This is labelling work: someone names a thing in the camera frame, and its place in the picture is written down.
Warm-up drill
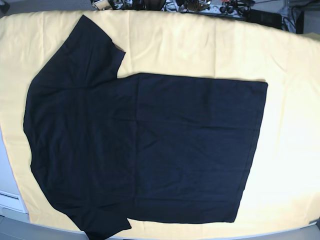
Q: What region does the dark navy T-shirt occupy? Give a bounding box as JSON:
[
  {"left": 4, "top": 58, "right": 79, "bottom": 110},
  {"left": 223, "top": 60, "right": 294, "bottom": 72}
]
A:
[{"left": 23, "top": 16, "right": 268, "bottom": 240}]

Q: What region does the black cable bundle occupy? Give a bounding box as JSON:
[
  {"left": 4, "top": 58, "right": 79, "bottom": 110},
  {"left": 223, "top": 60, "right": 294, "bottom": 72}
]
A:
[{"left": 222, "top": 0, "right": 253, "bottom": 16}]

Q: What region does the yellow table cloth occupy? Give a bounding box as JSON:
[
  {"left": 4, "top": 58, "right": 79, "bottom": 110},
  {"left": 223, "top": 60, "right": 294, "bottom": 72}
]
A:
[{"left": 0, "top": 10, "right": 320, "bottom": 240}]

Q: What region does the white power strip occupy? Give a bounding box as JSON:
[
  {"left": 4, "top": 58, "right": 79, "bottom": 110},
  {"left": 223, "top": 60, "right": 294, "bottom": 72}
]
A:
[{"left": 161, "top": 0, "right": 240, "bottom": 18}]

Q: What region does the white cabinet drawer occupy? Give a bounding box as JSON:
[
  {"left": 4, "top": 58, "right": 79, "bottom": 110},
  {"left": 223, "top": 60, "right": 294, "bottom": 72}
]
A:
[{"left": 0, "top": 190, "right": 27, "bottom": 214}]

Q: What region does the black box on shelf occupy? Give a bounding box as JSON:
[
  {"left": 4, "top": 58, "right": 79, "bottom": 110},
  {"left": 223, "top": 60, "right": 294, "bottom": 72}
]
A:
[{"left": 246, "top": 9, "right": 282, "bottom": 29}]

